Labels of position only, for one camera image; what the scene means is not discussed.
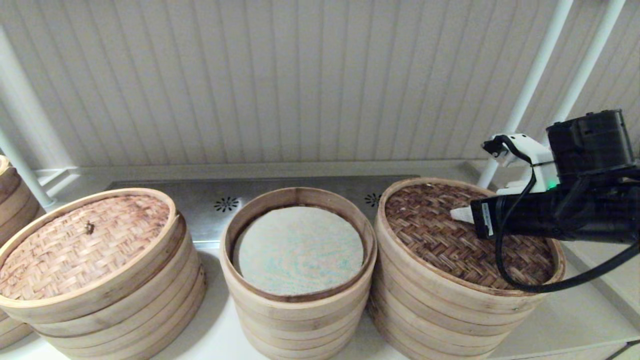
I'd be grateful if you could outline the dark woven bamboo lid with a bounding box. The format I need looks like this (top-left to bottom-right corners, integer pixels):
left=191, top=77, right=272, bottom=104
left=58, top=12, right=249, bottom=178
left=377, top=177, right=567, bottom=297

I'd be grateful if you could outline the large bamboo steamer stack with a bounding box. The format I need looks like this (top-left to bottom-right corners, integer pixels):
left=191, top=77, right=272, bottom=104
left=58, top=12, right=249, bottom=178
left=0, top=210, right=207, bottom=360
left=369, top=225, right=551, bottom=360

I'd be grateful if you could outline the small bamboo steamer stack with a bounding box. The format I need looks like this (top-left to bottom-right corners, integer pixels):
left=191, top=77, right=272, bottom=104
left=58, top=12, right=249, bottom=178
left=220, top=187, right=378, bottom=360

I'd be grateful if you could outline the light woven bamboo lid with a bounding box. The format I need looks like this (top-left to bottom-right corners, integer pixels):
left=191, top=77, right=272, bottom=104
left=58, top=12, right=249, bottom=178
left=0, top=188, right=181, bottom=325

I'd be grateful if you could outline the black boxy motor housing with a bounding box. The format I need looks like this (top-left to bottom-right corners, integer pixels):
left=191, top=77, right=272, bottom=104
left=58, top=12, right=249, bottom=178
left=546, top=109, right=638, bottom=185

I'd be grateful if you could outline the thick white column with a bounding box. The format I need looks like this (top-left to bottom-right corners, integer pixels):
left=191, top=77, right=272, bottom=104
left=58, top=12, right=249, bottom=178
left=0, top=25, right=76, bottom=171

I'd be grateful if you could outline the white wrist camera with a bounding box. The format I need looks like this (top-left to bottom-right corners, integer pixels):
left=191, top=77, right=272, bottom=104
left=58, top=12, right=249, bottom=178
left=481, top=132, right=559, bottom=197

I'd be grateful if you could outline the black camera cable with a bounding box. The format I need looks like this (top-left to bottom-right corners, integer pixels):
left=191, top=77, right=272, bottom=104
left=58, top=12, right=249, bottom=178
left=494, top=135, right=640, bottom=295

